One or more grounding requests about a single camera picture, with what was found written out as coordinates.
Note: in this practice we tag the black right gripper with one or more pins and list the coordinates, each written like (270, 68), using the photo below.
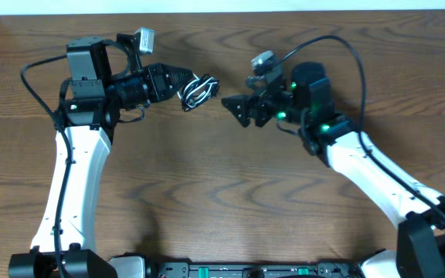
(259, 100)

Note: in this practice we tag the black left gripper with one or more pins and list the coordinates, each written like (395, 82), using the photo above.
(157, 77)

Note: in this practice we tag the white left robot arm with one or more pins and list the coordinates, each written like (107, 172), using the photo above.
(106, 77)

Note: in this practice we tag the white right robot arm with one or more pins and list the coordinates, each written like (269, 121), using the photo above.
(416, 211)

